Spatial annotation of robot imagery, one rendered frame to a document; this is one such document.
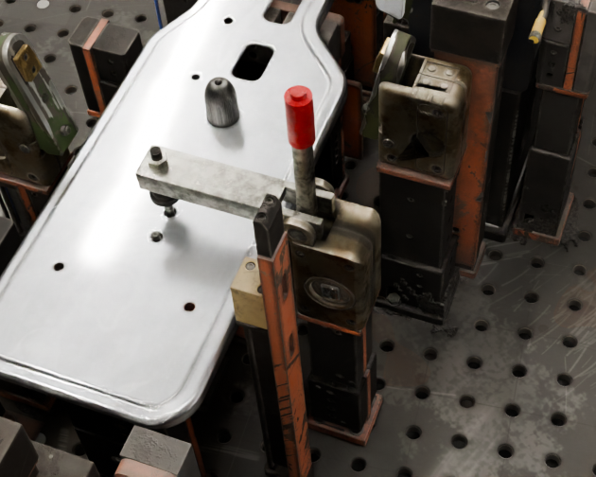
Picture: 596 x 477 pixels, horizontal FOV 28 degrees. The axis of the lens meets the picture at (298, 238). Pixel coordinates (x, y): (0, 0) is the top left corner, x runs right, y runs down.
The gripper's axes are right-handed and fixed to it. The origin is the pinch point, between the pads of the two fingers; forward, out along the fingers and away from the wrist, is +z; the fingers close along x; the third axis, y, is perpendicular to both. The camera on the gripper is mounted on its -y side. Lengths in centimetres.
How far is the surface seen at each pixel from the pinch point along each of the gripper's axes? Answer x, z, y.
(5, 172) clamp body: 35.2, 35.4, 2.3
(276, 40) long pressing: 12.8, 29.4, 23.1
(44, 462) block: 13.2, 29.4, -27.1
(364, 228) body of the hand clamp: -4.9, 24.4, -0.1
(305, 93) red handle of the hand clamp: -0.6, 8.2, -0.7
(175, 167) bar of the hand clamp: 12.4, 22.1, -0.7
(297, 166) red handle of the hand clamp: 0.2, 16.3, -1.5
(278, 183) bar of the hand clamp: 3.1, 22.1, 0.5
